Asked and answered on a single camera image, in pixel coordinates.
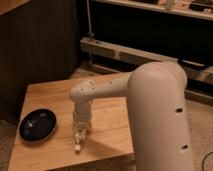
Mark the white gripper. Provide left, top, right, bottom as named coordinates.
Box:
left=72, top=112, right=92, bottom=130

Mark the clear plastic bottle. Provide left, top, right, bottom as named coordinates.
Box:
left=73, top=122, right=87, bottom=153

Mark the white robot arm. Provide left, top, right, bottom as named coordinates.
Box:
left=70, top=62, right=195, bottom=171

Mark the black ceramic bowl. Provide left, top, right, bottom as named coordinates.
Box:
left=18, top=109, right=57, bottom=143

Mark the wooden table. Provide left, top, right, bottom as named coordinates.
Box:
left=8, top=79, right=132, bottom=171

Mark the metal pole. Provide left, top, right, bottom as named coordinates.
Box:
left=86, top=0, right=94, bottom=41

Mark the grey metal beam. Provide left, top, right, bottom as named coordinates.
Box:
left=80, top=37, right=213, bottom=84

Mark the wooden shelf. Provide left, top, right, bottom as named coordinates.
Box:
left=92, top=0, right=213, bottom=21

